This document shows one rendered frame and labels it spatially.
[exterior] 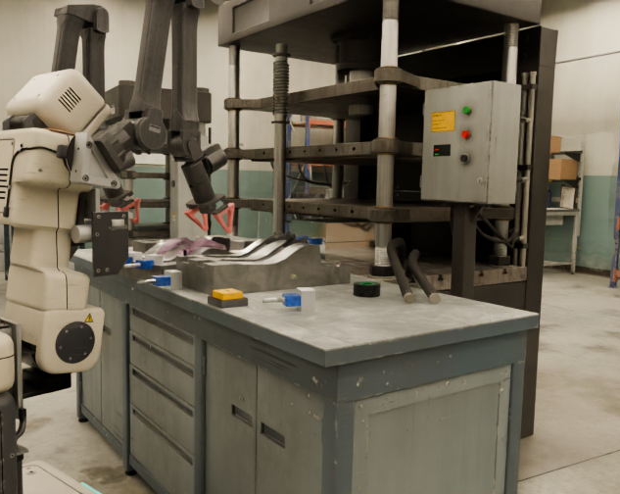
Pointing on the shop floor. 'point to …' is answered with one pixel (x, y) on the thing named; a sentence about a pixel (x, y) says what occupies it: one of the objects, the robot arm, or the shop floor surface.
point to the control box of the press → (469, 161)
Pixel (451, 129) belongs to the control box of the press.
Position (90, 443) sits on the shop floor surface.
